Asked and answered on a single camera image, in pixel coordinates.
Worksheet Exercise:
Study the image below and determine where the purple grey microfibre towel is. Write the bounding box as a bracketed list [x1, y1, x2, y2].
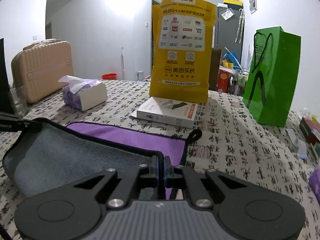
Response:
[2, 118, 202, 197]

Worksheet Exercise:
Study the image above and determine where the calligraphy print tablecloth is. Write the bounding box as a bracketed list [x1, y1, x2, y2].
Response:
[0, 78, 320, 240]

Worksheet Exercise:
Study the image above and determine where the dark flat box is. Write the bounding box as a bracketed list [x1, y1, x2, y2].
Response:
[299, 118, 319, 145]

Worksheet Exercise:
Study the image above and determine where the purple tissue box with tissue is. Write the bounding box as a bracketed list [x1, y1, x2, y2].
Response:
[59, 75, 107, 112]

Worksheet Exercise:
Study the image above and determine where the green paper gift bag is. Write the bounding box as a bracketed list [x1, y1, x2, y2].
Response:
[243, 27, 301, 127]

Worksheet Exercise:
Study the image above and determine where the white paperback book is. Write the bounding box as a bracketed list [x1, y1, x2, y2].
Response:
[131, 97, 198, 129]

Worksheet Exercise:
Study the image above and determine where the clear drinking glass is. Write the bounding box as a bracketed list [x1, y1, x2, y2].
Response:
[10, 87, 28, 117]

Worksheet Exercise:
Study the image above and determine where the red carton on floor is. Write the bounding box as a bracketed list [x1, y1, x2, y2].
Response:
[216, 69, 231, 93]

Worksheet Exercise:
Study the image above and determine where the red plastic basin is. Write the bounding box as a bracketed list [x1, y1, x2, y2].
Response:
[101, 73, 117, 80]

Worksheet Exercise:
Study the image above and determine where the beige hard-shell suitcase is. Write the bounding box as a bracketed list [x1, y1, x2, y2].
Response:
[11, 39, 74, 103]

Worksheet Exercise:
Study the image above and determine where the brown cardboard box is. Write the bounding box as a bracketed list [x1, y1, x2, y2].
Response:
[208, 48, 222, 91]

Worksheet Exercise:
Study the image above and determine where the grey refrigerator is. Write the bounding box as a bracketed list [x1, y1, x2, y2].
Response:
[214, 3, 243, 62]

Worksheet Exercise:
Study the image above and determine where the yellow paper delivery bag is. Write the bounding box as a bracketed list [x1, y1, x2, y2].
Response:
[149, 0, 216, 103]

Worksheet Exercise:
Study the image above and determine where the yellow box atop refrigerator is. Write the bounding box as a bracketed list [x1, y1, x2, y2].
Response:
[223, 0, 243, 6]

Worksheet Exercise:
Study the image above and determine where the framed wall picture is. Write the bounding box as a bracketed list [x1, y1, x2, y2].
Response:
[249, 0, 257, 14]

